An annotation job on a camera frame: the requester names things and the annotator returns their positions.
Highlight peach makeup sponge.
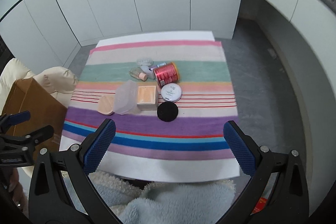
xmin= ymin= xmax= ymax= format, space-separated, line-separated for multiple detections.
xmin=97 ymin=94 xmax=114 ymax=115

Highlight translucent plastic container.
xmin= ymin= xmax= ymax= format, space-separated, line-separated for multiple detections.
xmin=113 ymin=80 xmax=140 ymax=115

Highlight peach square box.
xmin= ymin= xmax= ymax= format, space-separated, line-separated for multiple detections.
xmin=137 ymin=85 xmax=158 ymax=111

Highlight black round puff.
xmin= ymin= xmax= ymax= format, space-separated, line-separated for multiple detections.
xmin=157 ymin=102 xmax=178 ymax=122

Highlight small glass perfume bottle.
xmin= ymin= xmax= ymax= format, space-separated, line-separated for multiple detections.
xmin=129 ymin=67 xmax=147 ymax=81

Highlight round white compact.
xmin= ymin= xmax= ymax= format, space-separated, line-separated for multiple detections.
xmin=161 ymin=83 xmax=182 ymax=103

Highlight small purple blue tube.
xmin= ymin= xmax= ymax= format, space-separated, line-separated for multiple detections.
xmin=149 ymin=62 xmax=167 ymax=71

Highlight clear oval lens case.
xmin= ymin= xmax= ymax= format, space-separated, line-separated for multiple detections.
xmin=136 ymin=57 xmax=153 ymax=67

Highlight red metal can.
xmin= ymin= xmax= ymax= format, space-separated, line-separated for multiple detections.
xmin=153 ymin=63 xmax=180 ymax=88

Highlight left hand with nails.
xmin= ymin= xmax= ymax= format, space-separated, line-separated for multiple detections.
xmin=5 ymin=168 xmax=27 ymax=212

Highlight brown cardboard box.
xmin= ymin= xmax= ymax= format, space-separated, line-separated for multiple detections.
xmin=2 ymin=78 xmax=67 ymax=152

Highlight cream padded chair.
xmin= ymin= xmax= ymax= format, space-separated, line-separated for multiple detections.
xmin=1 ymin=58 xmax=78 ymax=111

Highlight light blue fleece garment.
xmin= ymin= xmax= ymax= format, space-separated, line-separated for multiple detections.
xmin=89 ymin=170 xmax=236 ymax=223

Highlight striped colourful towel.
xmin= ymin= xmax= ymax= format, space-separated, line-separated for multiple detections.
xmin=59 ymin=40 xmax=240 ymax=162

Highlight curved white counter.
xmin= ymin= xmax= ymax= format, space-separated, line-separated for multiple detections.
xmin=256 ymin=0 xmax=335 ymax=212

